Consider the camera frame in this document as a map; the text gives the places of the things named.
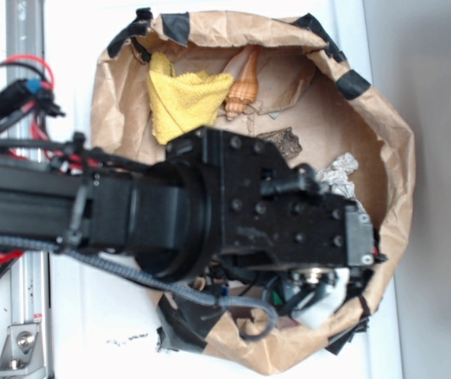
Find crumpled grey white rag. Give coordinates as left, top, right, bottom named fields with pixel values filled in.
left=317, top=152, right=359, bottom=199

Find aluminium rail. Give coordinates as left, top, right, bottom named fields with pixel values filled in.
left=5, top=1, right=54, bottom=378

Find yellow cloth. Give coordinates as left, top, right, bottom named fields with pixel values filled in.
left=147, top=52, right=234, bottom=145

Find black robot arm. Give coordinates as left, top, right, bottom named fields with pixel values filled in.
left=0, top=128, right=385, bottom=315

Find grey braided cable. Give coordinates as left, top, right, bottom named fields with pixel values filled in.
left=0, top=232, right=280, bottom=340

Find metal corner bracket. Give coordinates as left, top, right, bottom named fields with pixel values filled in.
left=0, top=323, right=47, bottom=379

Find dark brown rock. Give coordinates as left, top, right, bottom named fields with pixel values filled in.
left=257, top=127, right=303, bottom=160

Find green block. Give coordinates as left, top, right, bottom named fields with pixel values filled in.
left=271, top=291, right=284, bottom=306

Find red and black wires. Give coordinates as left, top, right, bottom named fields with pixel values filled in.
left=0, top=54, right=92, bottom=174

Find brown paper bag bin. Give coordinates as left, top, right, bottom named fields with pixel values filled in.
left=91, top=9, right=415, bottom=375

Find orange conch shell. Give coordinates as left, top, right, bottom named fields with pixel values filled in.
left=224, top=45, right=261, bottom=120

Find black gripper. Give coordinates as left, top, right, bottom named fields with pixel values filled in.
left=166, top=128, right=385, bottom=316

